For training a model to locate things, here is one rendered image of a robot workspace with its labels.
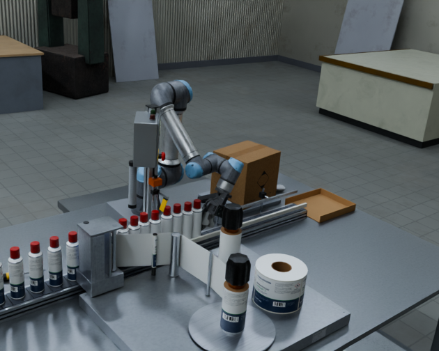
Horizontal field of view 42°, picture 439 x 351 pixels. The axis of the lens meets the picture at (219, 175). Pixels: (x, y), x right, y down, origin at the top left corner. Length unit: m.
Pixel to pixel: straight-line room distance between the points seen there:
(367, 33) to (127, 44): 4.08
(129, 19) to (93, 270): 7.63
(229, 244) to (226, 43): 9.14
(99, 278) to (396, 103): 5.86
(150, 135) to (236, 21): 9.16
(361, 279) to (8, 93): 5.80
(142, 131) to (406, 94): 5.52
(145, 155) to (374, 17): 8.29
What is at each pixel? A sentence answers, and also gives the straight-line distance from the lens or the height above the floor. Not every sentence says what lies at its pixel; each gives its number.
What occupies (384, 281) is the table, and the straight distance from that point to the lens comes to 2.64.
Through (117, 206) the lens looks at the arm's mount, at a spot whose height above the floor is 0.90.
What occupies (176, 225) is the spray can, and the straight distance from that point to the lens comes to 2.50.
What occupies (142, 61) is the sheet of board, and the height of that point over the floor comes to 0.29.
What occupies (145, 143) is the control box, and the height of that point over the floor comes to 1.39.
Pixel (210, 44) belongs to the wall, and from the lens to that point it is 11.04.
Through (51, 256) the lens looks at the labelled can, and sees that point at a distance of 2.24.
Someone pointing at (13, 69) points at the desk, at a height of 0.55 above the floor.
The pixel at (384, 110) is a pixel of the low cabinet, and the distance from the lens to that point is 7.68.
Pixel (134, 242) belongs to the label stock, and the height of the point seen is 1.03.
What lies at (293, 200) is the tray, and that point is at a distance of 3.23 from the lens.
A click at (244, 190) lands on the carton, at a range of 2.98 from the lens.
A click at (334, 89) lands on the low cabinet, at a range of 8.16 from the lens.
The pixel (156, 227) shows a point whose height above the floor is 1.02.
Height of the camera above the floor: 2.14
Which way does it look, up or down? 22 degrees down
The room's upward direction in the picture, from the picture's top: 5 degrees clockwise
